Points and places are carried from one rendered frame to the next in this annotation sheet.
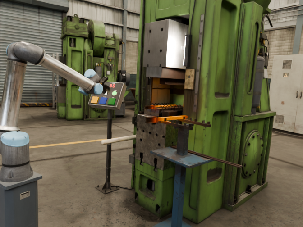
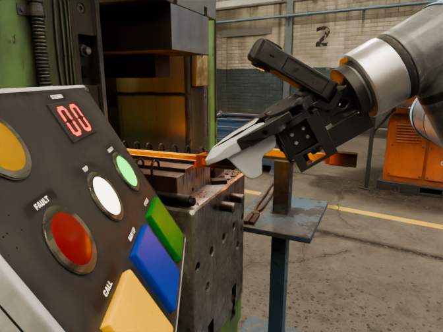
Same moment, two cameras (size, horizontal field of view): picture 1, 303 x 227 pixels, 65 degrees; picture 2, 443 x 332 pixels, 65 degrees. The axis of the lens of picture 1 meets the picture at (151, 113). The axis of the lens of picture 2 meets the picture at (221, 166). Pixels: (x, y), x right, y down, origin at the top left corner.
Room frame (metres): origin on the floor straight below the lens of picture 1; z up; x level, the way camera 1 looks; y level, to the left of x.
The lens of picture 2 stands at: (2.49, 0.85, 1.21)
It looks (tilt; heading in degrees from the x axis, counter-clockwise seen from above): 14 degrees down; 246
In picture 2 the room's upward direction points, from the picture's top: straight up
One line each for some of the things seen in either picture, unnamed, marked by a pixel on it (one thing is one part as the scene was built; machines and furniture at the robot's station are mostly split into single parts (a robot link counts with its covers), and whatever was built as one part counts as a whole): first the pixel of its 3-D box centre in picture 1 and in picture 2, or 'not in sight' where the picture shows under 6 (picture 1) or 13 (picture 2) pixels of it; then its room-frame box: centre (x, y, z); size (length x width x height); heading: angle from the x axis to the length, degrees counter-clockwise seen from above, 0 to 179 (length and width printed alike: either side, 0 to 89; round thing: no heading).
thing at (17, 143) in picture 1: (15, 147); not in sight; (1.42, 0.84, 0.79); 0.17 x 0.15 x 0.18; 50
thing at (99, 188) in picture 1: (107, 184); not in sight; (2.54, 0.45, 0.05); 0.22 x 0.22 x 0.09; 45
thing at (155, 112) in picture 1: (166, 110); (128, 168); (2.34, -0.15, 0.96); 0.42 x 0.20 x 0.09; 135
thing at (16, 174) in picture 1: (16, 168); not in sight; (1.42, 0.83, 0.65); 0.19 x 0.19 x 0.10
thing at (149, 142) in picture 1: (169, 137); (142, 244); (2.31, -0.19, 0.69); 0.56 x 0.38 x 0.45; 135
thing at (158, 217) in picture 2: (112, 101); (163, 229); (2.38, 0.41, 1.01); 0.07 x 0.05 x 0.07; 70
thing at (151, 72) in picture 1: (168, 73); (120, 35); (2.34, -0.15, 1.32); 0.42 x 0.20 x 0.10; 135
